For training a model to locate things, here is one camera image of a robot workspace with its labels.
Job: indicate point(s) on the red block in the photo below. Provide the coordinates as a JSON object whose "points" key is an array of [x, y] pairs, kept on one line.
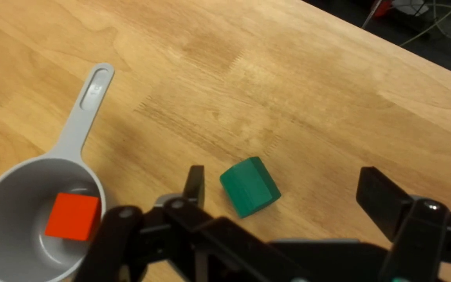
{"points": [[72, 217]]}

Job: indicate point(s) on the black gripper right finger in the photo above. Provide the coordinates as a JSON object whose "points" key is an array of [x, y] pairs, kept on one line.
{"points": [[382, 198]]}

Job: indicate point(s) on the grey measuring cup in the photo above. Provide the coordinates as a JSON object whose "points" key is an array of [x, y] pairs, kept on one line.
{"points": [[22, 193]]}

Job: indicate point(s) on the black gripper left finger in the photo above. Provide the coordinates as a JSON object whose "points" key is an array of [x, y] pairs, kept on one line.
{"points": [[194, 182]]}

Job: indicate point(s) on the green block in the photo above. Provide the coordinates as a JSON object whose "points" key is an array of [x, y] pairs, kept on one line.
{"points": [[249, 189]]}

